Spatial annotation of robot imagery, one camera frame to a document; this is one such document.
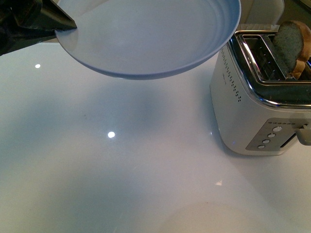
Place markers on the white chrome two-slot toaster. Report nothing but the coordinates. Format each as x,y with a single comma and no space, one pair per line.
259,109

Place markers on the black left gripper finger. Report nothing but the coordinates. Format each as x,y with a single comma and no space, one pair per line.
55,18

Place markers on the blue round plate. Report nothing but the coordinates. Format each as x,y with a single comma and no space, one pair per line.
147,39

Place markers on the slice of bread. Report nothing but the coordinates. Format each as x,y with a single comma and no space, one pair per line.
292,44

